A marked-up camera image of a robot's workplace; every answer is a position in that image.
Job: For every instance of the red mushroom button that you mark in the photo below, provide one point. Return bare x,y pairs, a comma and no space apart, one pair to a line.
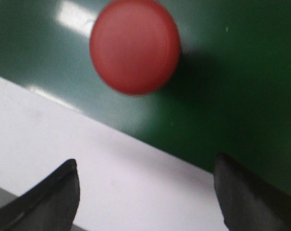
135,46

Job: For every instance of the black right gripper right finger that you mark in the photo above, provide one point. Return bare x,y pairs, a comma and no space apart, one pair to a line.
247,202

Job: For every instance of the green conveyor belt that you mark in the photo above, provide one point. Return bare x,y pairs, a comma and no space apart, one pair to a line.
230,93

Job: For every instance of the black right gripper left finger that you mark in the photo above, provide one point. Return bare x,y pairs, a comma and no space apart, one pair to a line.
51,205

